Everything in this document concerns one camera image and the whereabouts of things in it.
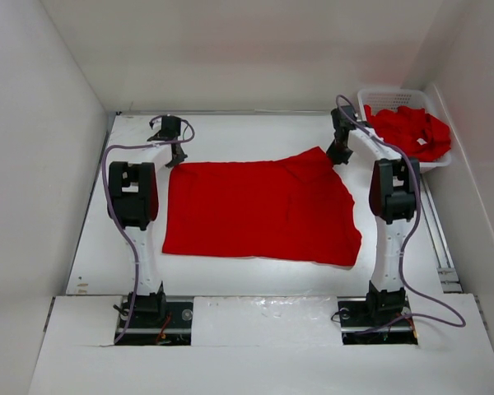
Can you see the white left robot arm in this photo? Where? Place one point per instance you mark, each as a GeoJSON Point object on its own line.
{"type": "Point", "coordinates": [132, 198]}

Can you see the white plastic basket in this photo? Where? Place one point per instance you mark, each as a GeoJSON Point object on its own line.
{"type": "Point", "coordinates": [379, 98]}

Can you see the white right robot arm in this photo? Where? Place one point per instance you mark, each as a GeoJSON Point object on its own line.
{"type": "Point", "coordinates": [393, 202]}

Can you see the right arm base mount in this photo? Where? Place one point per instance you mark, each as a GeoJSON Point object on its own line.
{"type": "Point", "coordinates": [360, 328]}

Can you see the red t-shirt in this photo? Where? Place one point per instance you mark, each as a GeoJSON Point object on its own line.
{"type": "Point", "coordinates": [295, 209]}

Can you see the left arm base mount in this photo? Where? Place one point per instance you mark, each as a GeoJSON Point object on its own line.
{"type": "Point", "coordinates": [157, 320]}

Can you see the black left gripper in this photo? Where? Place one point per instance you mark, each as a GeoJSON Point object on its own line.
{"type": "Point", "coordinates": [177, 160]}

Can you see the red t-shirts in basket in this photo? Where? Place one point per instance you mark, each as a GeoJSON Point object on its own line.
{"type": "Point", "coordinates": [418, 133]}

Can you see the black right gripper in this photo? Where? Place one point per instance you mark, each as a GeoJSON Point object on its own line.
{"type": "Point", "coordinates": [336, 157]}

